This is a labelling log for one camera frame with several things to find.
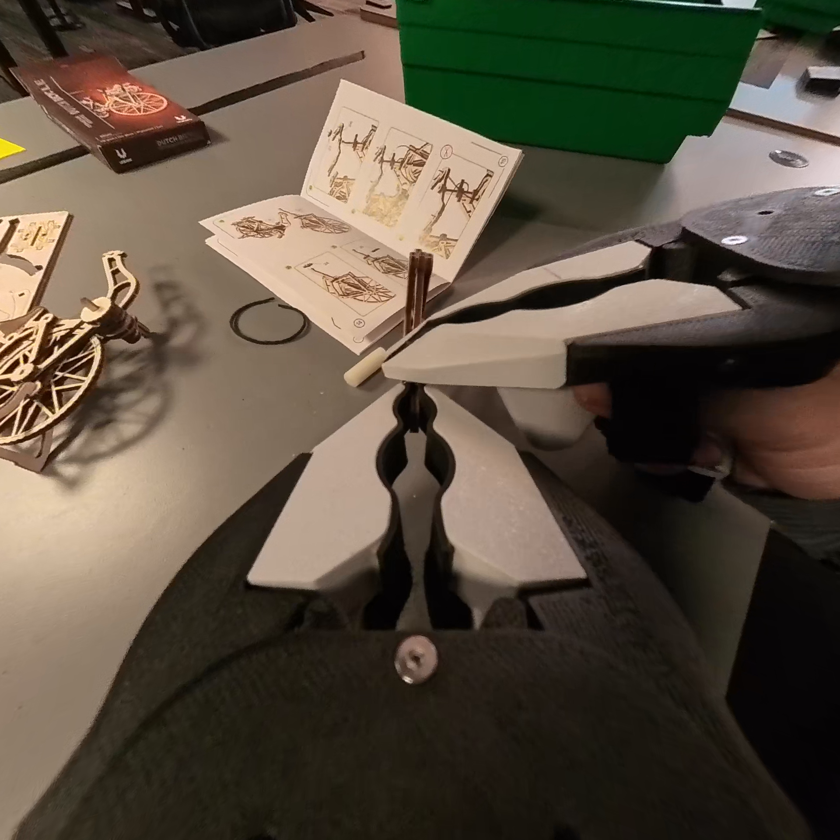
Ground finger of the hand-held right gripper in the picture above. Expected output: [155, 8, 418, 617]
[381, 277, 747, 389]
[419, 239, 654, 326]

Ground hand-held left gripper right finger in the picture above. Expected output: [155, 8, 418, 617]
[420, 386, 588, 634]

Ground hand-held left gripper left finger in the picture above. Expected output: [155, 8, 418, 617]
[247, 384, 421, 634]

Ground slim dark wooden model part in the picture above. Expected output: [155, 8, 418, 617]
[403, 249, 434, 434]

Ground wooden bicycle model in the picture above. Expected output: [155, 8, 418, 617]
[0, 251, 153, 475]

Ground large wooden parts sheet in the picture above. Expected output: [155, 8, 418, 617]
[0, 210, 73, 324]

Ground dark model kit box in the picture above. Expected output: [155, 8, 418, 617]
[10, 54, 212, 175]

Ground person's right hand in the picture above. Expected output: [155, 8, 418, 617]
[571, 361, 840, 494]

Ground white wax stick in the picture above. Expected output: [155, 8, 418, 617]
[343, 350, 400, 387]

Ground large green plastic bin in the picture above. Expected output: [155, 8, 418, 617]
[394, 0, 765, 165]

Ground white instruction booklet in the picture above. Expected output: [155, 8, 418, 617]
[199, 79, 526, 355]

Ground person's dark clothing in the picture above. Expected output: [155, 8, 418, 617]
[725, 538, 840, 840]

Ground black chair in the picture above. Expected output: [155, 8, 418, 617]
[157, 0, 299, 50]

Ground black rubber ring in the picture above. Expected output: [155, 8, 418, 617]
[230, 297, 311, 345]

